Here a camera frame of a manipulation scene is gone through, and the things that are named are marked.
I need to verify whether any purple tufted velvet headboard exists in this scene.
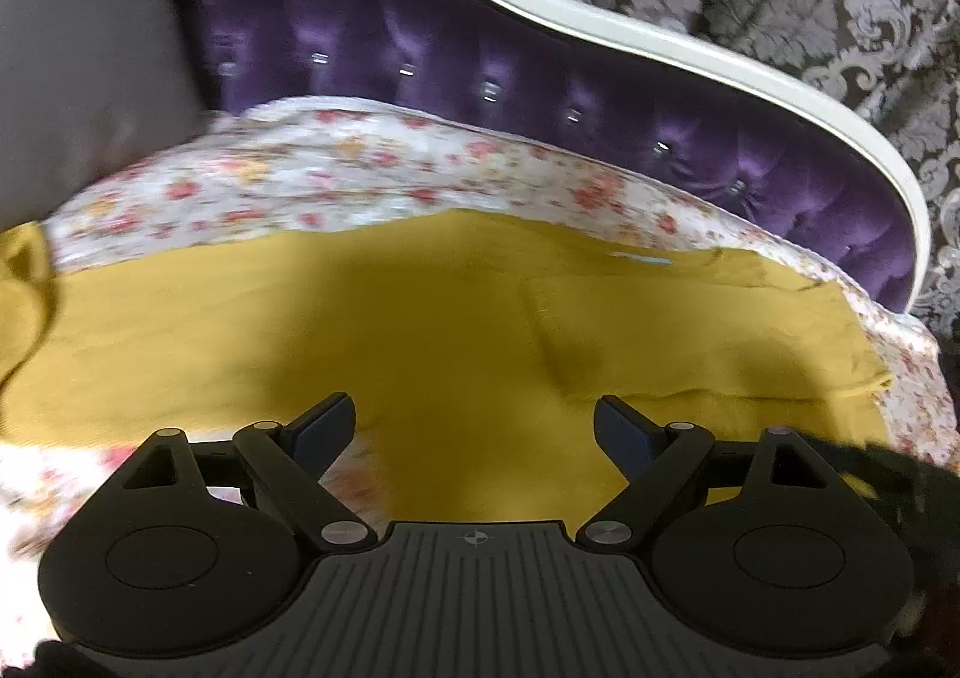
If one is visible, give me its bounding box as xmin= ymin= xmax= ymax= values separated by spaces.
xmin=178 ymin=0 xmax=931 ymax=311

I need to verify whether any mustard yellow knit sweater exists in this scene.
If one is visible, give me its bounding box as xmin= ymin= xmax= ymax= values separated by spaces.
xmin=2 ymin=210 xmax=892 ymax=525

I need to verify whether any floral quilted bedspread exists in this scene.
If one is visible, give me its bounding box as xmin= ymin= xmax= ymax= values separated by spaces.
xmin=0 ymin=94 xmax=960 ymax=560

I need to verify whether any grey square pillow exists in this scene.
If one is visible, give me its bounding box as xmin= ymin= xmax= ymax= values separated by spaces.
xmin=2 ymin=0 xmax=205 ymax=228

